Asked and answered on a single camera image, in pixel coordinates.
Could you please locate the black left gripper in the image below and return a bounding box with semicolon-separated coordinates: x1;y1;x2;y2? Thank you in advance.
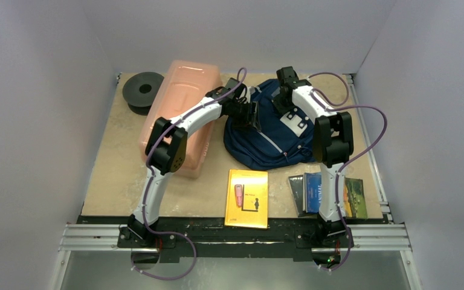
229;101;260;134

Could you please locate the navy blue student backpack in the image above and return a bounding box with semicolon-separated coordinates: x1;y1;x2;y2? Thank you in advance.
223;79;316;171

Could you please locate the pink pen toy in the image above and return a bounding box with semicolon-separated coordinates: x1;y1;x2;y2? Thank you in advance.
234;184;244;208

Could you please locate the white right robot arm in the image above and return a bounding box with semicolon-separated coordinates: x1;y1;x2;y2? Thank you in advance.
273;66;354;246

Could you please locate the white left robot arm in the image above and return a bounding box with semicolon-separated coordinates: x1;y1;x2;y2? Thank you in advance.
127;78;259;247

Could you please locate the dark book under blue book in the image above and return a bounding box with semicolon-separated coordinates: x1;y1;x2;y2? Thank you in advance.
288;175;306;217

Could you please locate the pink translucent storage box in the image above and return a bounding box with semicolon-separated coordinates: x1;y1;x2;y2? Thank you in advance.
138;60;224;179

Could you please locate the blue Animal Farm book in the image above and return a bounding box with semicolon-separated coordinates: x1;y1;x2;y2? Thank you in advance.
303;173;369;219

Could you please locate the yellow book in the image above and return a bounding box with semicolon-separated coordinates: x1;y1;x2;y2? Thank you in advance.
224;169;268;230

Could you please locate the black filament spool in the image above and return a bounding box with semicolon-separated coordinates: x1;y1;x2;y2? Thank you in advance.
122;72;164;115

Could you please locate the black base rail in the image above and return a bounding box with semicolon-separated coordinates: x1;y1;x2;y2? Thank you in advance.
76;214;389;263

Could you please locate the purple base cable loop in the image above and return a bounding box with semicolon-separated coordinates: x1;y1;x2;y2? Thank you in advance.
130;232;198;282

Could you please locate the aluminium frame rail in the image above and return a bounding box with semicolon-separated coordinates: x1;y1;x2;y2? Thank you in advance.
349;224;411;251

